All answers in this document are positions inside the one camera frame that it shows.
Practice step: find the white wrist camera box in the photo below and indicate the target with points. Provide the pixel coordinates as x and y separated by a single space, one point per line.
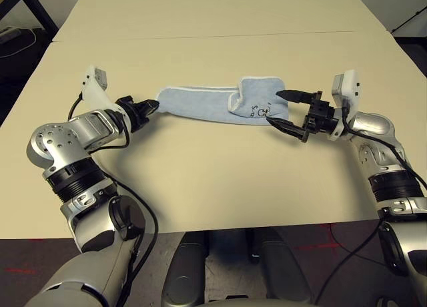
96 93
350 83

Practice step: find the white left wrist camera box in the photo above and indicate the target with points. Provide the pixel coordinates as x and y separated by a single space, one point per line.
96 93

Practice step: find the grey power adapter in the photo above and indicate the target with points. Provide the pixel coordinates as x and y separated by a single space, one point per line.
8 34

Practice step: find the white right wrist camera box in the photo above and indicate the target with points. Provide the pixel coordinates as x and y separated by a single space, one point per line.
350 83

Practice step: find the light blue terry towel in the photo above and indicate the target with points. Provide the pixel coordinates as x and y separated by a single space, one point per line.
200 101

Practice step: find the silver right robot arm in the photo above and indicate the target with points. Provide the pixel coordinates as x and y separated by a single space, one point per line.
373 127

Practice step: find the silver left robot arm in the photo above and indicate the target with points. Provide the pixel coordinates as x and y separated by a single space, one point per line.
83 127

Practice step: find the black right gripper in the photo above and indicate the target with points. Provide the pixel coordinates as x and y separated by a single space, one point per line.
322 118

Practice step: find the black frame side table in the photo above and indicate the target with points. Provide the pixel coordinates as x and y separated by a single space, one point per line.
40 10

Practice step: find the dark grey left robot leg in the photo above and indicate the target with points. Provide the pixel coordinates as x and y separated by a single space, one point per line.
185 273

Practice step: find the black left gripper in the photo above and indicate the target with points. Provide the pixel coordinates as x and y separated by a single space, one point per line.
135 115

